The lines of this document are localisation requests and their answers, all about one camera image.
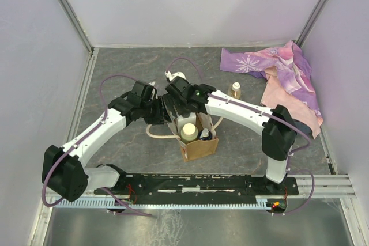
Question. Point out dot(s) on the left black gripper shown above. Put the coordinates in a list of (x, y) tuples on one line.
[(162, 116)]

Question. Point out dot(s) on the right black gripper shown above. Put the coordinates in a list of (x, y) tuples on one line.
[(180, 110)]

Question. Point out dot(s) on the white square bottle grey cap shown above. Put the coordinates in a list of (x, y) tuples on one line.
[(185, 119)]

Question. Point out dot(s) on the brown canvas tote bag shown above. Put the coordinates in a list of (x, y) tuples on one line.
[(196, 149)]

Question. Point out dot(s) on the amber bottle white cap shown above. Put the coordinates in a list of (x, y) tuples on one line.
[(234, 90)]

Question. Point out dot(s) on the purple pink patterned cloth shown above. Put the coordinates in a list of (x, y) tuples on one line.
[(288, 80)]

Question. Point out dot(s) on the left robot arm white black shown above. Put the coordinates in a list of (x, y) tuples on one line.
[(65, 168)]

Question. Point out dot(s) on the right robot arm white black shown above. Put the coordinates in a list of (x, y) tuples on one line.
[(274, 125)]

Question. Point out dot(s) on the cream lid green jar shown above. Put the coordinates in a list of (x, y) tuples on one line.
[(189, 133)]

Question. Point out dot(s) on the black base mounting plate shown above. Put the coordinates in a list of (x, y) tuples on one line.
[(140, 184)]

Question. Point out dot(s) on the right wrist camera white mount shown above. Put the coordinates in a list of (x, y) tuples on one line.
[(170, 76)]

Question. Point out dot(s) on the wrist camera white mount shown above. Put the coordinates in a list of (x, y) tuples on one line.
[(170, 76), (154, 91)]

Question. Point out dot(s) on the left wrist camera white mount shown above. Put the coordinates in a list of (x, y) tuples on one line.
[(154, 91)]

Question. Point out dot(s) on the light blue slotted cable duct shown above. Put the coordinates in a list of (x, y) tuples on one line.
[(181, 201)]

